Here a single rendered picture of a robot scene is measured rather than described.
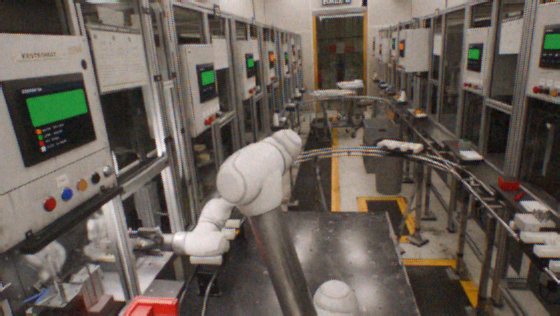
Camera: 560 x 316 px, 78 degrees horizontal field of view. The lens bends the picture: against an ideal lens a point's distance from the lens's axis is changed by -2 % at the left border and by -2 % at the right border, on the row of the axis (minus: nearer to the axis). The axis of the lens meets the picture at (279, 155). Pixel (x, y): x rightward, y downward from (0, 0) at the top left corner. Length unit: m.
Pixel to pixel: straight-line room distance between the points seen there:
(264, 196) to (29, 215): 0.56
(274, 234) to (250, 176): 0.19
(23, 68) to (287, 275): 0.85
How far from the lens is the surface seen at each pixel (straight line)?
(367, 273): 1.84
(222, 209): 1.49
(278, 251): 1.01
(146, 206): 1.83
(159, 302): 1.33
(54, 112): 1.04
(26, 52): 1.04
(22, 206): 1.00
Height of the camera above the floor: 1.76
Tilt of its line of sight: 17 degrees down
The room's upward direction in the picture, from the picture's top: 4 degrees counter-clockwise
